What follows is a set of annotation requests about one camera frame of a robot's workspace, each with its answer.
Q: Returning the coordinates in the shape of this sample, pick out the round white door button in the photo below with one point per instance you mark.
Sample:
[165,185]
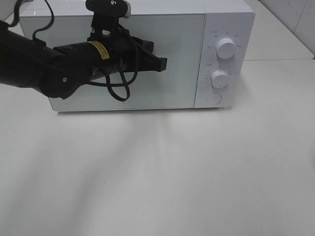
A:
[214,99]

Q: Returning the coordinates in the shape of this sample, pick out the white microwave oven body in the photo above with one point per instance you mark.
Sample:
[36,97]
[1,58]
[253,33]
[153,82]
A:
[233,18]

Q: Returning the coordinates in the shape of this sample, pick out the white microwave knob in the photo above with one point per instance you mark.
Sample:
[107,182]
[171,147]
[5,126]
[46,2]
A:
[219,79]
[225,47]

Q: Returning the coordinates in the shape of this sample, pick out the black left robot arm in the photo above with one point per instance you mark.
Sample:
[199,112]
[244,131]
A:
[54,72]

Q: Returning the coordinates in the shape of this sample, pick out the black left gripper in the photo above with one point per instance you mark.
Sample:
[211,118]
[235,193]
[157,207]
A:
[111,45]

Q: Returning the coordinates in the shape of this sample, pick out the white microwave door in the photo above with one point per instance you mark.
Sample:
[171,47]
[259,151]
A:
[176,37]

